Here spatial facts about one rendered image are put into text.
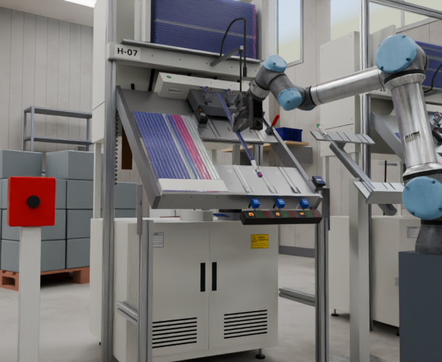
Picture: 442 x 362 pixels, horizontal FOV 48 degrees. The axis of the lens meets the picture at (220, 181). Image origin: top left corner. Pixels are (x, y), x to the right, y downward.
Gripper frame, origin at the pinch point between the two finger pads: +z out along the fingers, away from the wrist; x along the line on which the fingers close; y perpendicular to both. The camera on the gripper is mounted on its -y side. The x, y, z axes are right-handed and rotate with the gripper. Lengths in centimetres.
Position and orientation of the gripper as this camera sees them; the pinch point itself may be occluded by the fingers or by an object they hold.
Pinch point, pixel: (237, 131)
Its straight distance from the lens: 196.7
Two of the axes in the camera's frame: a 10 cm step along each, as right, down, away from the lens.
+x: -8.9, -0.2, -4.5
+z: -3.8, 5.7, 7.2
